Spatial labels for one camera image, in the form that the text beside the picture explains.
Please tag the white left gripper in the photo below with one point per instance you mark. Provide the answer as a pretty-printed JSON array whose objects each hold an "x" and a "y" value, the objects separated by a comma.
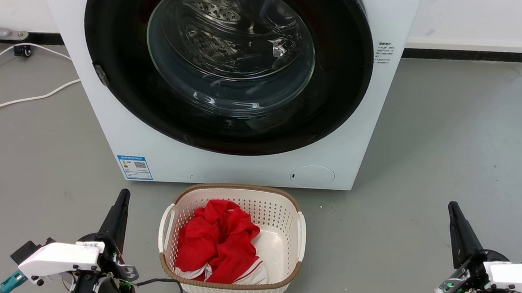
[{"x": 60, "y": 259}]

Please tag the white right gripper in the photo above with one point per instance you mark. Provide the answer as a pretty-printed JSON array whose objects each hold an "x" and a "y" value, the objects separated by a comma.
[{"x": 518, "y": 277}]

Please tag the black round glass washer door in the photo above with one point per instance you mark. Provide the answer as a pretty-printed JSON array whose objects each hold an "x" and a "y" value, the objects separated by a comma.
[{"x": 112, "y": 39}]

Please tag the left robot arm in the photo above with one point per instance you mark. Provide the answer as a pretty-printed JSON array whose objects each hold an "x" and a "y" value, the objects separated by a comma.
[{"x": 95, "y": 286}]

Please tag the white front-load washing machine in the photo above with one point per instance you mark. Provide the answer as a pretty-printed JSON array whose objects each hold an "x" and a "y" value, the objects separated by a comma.
[{"x": 223, "y": 167}]

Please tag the metal washer door hinge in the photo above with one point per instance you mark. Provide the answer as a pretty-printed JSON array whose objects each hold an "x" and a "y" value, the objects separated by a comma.
[{"x": 101, "y": 74}]

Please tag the blue energy label sticker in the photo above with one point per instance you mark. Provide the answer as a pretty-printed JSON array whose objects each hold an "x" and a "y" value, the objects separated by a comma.
[{"x": 134, "y": 167}]

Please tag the red and white garment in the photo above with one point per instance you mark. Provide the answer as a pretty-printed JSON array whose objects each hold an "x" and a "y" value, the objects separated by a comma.
[{"x": 217, "y": 244}]

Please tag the round white filter cover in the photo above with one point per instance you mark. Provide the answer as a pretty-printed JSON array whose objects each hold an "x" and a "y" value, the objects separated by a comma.
[{"x": 312, "y": 176}]

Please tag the white perforated laundry basket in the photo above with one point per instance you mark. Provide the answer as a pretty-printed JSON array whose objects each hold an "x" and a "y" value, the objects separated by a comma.
[{"x": 282, "y": 240}]

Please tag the black text instruction sticker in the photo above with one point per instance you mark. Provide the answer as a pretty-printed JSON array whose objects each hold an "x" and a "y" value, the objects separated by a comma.
[{"x": 384, "y": 52}]

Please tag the stainless steel washer drum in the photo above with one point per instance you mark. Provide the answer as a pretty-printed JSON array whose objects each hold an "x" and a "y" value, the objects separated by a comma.
[{"x": 224, "y": 20}]

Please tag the black wall baseboard strip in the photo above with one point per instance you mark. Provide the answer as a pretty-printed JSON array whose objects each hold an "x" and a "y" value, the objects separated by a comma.
[
  {"x": 469, "y": 55},
  {"x": 43, "y": 38}
]

